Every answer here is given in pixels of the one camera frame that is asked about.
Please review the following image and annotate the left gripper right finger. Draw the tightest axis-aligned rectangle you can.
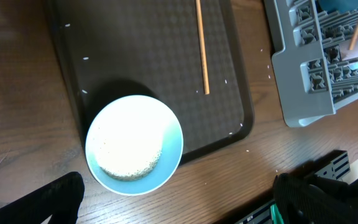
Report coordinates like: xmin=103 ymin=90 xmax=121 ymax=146
xmin=273 ymin=174 xmax=358 ymax=224

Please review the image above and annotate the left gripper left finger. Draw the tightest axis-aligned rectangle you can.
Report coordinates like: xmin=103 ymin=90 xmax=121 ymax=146
xmin=0 ymin=172 xmax=85 ymax=223

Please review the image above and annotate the light blue rice bowl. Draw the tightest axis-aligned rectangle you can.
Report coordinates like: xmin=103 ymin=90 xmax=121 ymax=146
xmin=85 ymin=95 xmax=184 ymax=196

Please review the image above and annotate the blue plate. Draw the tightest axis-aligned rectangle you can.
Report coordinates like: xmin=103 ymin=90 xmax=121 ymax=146
xmin=318 ymin=0 xmax=358 ymax=13

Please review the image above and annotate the grey dishwasher rack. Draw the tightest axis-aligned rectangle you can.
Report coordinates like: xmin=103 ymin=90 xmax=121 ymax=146
xmin=264 ymin=0 xmax=358 ymax=128

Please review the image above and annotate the dark brown serving tray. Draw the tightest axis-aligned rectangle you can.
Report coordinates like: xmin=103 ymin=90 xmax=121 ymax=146
xmin=43 ymin=0 xmax=254 ymax=163

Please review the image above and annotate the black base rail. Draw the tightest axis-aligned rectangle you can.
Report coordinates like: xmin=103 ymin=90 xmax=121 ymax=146
xmin=230 ymin=150 xmax=352 ymax=223

